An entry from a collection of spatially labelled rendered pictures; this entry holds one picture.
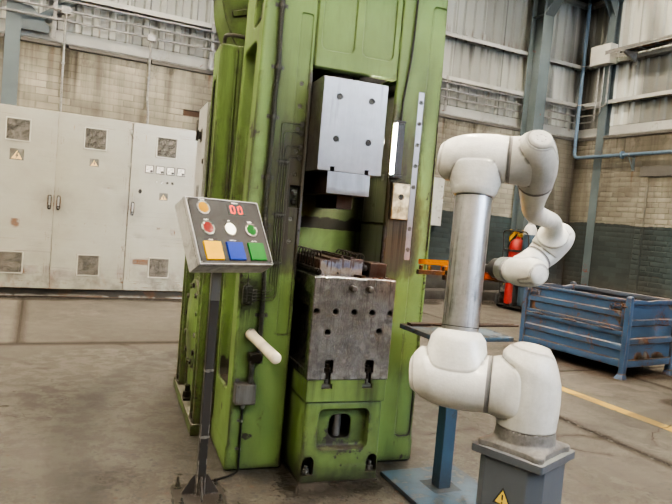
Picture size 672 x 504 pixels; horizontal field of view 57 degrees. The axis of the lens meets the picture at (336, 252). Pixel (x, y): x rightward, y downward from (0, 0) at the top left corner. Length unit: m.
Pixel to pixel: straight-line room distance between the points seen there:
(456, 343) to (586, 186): 10.25
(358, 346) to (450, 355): 1.10
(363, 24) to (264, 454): 2.00
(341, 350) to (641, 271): 8.67
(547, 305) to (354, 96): 4.06
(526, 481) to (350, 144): 1.59
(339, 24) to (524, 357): 1.82
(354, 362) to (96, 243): 5.36
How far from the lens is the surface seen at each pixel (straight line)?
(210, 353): 2.53
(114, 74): 8.49
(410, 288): 3.03
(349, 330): 2.71
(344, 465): 2.89
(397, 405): 3.13
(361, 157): 2.74
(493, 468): 1.75
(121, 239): 7.75
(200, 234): 2.33
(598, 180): 11.68
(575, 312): 6.19
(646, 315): 6.11
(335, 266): 2.70
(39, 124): 7.70
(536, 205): 1.89
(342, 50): 2.94
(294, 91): 2.82
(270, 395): 2.89
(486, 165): 1.74
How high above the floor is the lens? 1.16
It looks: 3 degrees down
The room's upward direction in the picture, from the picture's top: 5 degrees clockwise
